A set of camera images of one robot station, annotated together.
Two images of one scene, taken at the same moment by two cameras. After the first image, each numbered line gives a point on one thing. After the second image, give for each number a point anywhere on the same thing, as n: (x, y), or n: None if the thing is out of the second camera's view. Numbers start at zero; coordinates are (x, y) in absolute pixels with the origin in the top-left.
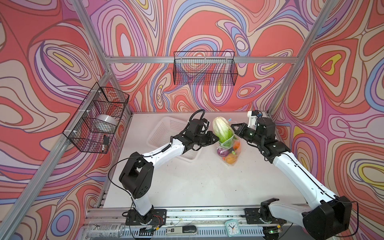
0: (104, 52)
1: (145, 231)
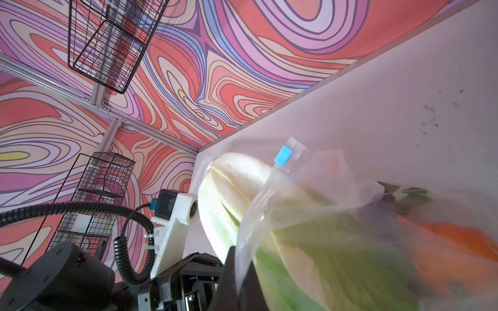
0: (97, 100)
1: None
